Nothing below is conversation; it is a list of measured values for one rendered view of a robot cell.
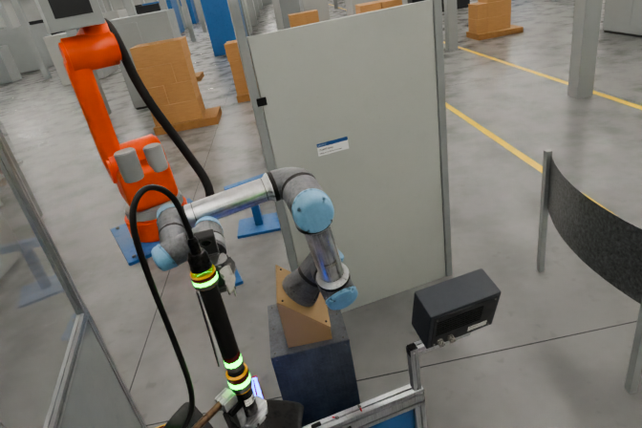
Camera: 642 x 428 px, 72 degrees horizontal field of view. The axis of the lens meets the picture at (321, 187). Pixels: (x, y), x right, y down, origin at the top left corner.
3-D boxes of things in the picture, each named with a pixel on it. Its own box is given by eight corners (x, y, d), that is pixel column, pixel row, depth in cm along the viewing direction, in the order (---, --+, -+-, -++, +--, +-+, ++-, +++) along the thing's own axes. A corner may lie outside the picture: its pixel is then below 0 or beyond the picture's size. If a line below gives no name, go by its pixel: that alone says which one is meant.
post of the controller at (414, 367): (414, 391, 158) (410, 351, 149) (410, 385, 160) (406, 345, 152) (421, 388, 158) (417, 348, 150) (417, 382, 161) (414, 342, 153)
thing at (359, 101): (304, 327, 317) (227, -2, 223) (302, 323, 322) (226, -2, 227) (453, 274, 342) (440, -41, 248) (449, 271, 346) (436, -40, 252)
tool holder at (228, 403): (244, 444, 85) (231, 410, 81) (220, 427, 90) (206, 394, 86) (274, 408, 92) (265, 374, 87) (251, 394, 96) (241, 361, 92)
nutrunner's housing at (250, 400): (253, 434, 90) (188, 246, 70) (241, 424, 92) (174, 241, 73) (267, 418, 93) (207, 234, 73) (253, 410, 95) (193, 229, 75)
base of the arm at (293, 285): (279, 272, 175) (293, 254, 172) (310, 285, 182) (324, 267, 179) (285, 299, 162) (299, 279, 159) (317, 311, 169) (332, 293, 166)
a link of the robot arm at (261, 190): (301, 149, 141) (148, 203, 131) (313, 167, 133) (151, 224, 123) (307, 177, 148) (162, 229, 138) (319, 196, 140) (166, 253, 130)
